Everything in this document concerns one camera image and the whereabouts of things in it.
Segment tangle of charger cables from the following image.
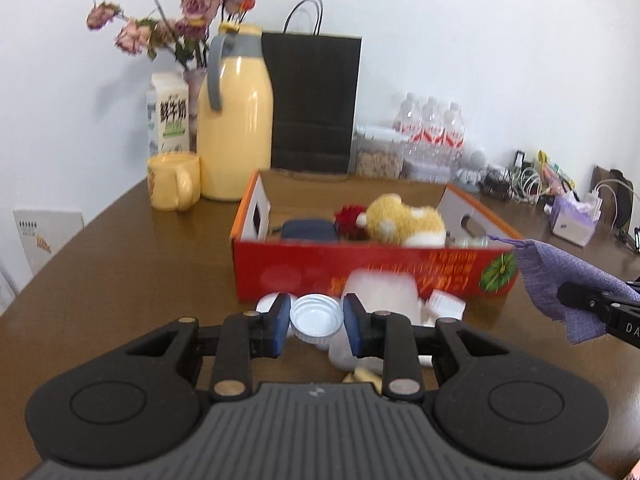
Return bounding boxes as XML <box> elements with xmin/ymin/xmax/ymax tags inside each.
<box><xmin>480</xmin><ymin>150</ymin><xmax>551</xmax><ymax>205</ymax></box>

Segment yellow green snack packet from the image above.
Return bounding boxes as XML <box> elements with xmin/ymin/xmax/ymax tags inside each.
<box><xmin>537</xmin><ymin>150</ymin><xmax>576</xmax><ymax>196</ymax></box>

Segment pink glass vase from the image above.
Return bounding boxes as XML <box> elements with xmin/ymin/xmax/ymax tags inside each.
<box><xmin>182</xmin><ymin>67</ymin><xmax>208</xmax><ymax>153</ymax></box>

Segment dried pink roses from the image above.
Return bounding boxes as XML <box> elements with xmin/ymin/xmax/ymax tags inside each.
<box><xmin>86</xmin><ymin>0</ymin><xmax>257</xmax><ymax>72</ymax></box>

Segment white ribbed bottle cap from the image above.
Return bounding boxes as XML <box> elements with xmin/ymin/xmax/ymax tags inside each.
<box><xmin>290</xmin><ymin>294</ymin><xmax>345</xmax><ymax>346</ymax></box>

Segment translucent box of white beads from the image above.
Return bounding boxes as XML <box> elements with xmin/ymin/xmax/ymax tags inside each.
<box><xmin>345</xmin><ymin>270</ymin><xmax>421</xmax><ymax>321</ymax></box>

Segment brown board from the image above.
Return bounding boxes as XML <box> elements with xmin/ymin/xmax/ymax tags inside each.
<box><xmin>592</xmin><ymin>165</ymin><xmax>638</xmax><ymax>231</ymax></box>

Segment white milk carton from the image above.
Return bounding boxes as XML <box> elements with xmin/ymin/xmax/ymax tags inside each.
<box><xmin>146</xmin><ymin>72</ymin><xmax>191</xmax><ymax>157</ymax></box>

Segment clear flat plastic container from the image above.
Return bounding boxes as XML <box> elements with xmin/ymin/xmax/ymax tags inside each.
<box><xmin>405</xmin><ymin>157</ymin><xmax>453</xmax><ymax>183</ymax></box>

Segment purple tissue pack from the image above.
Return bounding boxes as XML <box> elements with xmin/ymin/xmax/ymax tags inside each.
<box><xmin>550</xmin><ymin>192</ymin><xmax>603</xmax><ymax>247</ymax></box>

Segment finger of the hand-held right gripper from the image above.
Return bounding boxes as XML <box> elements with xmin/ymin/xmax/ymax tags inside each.
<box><xmin>556</xmin><ymin>282</ymin><xmax>613</xmax><ymax>313</ymax></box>

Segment small white square cap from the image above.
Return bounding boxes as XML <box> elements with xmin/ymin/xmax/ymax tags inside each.
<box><xmin>427</xmin><ymin>290</ymin><xmax>467</xmax><ymax>318</ymax></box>

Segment white charger with cable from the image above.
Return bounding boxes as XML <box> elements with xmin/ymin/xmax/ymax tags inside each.
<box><xmin>590</xmin><ymin>170</ymin><xmax>633</xmax><ymax>228</ymax></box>

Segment yellow soap bar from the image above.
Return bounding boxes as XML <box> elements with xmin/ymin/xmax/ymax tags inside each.
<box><xmin>344</xmin><ymin>367</ymin><xmax>383</xmax><ymax>393</ymax></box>

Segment red cardboard box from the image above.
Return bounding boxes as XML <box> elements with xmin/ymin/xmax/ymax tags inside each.
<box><xmin>230</xmin><ymin>170</ymin><xmax>525</xmax><ymax>303</ymax></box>

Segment flat white bottle cap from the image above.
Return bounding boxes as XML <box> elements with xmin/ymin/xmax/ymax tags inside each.
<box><xmin>256</xmin><ymin>292</ymin><xmax>282</xmax><ymax>317</ymax></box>

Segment white booklet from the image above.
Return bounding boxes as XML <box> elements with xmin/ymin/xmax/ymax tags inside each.
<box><xmin>13</xmin><ymin>208</ymin><xmax>85</xmax><ymax>276</ymax></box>

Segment yellow white plush sheep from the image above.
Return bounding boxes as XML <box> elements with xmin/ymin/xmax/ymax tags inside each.
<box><xmin>357</xmin><ymin>193</ymin><xmax>447</xmax><ymax>248</ymax></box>

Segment white cloth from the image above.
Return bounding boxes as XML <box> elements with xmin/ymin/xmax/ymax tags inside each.
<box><xmin>415</xmin><ymin>305</ymin><xmax>451</xmax><ymax>367</ymax></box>

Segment white robot toy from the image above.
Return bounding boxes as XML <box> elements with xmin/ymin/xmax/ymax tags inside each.
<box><xmin>455</xmin><ymin>147</ymin><xmax>488</xmax><ymax>192</ymax></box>

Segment clear container of seeds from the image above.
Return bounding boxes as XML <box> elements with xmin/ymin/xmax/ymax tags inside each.
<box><xmin>354</xmin><ymin>126</ymin><xmax>407</xmax><ymax>179</ymax></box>

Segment red artificial rose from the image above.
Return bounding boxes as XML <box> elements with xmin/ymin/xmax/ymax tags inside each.
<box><xmin>334</xmin><ymin>205</ymin><xmax>371</xmax><ymax>242</ymax></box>

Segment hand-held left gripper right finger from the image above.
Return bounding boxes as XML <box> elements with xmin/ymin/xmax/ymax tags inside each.
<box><xmin>342</xmin><ymin>292</ymin><xmax>521</xmax><ymax>401</ymax></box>

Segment navy zip pouch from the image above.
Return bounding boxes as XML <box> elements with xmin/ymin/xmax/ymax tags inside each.
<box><xmin>281</xmin><ymin>217</ymin><xmax>337</xmax><ymax>243</ymax></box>

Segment yellow mug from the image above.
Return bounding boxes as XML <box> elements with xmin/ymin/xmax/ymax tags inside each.
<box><xmin>146</xmin><ymin>152</ymin><xmax>202</xmax><ymax>212</ymax></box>

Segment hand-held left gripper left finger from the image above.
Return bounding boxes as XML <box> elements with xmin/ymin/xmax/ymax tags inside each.
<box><xmin>122</xmin><ymin>292</ymin><xmax>292</xmax><ymax>401</ymax></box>

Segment black paper bag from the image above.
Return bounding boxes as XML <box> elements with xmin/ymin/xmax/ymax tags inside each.
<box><xmin>261</xmin><ymin>0</ymin><xmax>363</xmax><ymax>176</ymax></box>

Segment purple cloth pouch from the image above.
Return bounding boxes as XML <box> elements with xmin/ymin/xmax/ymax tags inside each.
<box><xmin>487</xmin><ymin>234</ymin><xmax>633</xmax><ymax>345</ymax></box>

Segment yellow thermos jug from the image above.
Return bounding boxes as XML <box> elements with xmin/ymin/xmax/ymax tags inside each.
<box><xmin>196</xmin><ymin>22</ymin><xmax>274</xmax><ymax>202</ymax></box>

